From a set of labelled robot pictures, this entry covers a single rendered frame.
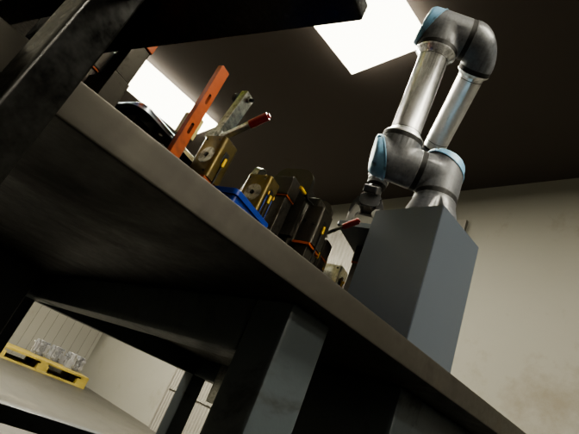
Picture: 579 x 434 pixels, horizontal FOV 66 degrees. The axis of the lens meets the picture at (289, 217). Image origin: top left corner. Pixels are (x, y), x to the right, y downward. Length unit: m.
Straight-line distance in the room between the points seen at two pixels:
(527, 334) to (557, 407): 0.47
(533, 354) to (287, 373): 2.82
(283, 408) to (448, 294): 0.61
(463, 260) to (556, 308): 2.26
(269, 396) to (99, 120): 0.37
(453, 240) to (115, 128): 0.88
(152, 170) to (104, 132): 0.05
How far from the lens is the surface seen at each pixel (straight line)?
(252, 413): 0.58
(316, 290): 0.56
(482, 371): 3.40
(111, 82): 0.90
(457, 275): 1.16
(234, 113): 1.17
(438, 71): 1.39
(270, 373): 0.58
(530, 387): 3.28
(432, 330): 1.06
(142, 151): 0.44
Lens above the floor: 0.51
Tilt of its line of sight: 24 degrees up
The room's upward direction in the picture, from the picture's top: 24 degrees clockwise
